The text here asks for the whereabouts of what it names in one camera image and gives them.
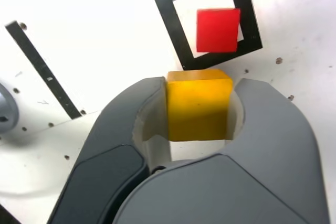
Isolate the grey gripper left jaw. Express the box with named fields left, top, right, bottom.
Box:
left=47, top=76, right=172, bottom=224

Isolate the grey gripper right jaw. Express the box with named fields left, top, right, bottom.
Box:
left=112, top=78, right=330, bottom=224

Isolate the red cube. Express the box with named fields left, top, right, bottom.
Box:
left=196, top=8, right=241, bottom=53

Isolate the black tape strip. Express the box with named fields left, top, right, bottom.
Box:
left=5, top=20, right=82, bottom=119

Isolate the yellow cube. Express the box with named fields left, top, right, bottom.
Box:
left=166, top=68, right=234, bottom=142

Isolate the black tape square outline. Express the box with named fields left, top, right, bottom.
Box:
left=151, top=0, right=263, bottom=71

